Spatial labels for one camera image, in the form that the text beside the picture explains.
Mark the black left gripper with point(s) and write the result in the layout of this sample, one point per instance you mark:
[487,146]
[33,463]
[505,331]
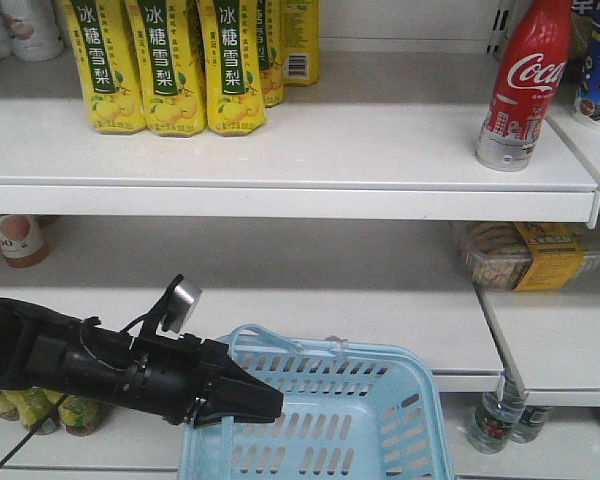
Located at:
[175,378]

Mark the light blue plastic basket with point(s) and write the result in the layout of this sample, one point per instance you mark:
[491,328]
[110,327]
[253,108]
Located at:
[351,411]

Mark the red aluminium coke bottle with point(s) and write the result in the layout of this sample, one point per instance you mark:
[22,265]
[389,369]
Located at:
[530,71]

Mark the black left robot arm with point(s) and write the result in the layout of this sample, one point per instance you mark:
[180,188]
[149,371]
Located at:
[43,348]

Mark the yellow lemon tea bottle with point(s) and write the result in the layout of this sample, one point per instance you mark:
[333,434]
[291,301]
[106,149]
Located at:
[79,415]
[32,406]
[8,410]

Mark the white metal shelf unit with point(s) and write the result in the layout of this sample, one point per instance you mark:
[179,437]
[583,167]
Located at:
[333,219]

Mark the orange juice glass bottle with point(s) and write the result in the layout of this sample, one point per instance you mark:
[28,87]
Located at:
[22,242]

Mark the clear water bottle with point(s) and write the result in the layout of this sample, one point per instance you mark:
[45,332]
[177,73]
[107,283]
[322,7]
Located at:
[495,416]

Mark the yellow pear drink bottle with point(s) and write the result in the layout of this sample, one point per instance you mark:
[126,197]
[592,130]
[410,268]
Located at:
[105,56]
[235,103]
[167,42]

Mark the clear cookie tray box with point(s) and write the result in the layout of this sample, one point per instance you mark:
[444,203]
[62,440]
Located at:
[526,256]

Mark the white peach drink bottle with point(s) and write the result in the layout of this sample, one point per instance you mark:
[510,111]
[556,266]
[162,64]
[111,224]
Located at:
[33,31]

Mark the blue cookie cup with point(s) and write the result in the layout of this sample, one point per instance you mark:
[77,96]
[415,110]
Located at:
[597,85]

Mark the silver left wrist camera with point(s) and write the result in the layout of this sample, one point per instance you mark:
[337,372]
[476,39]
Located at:
[175,307]

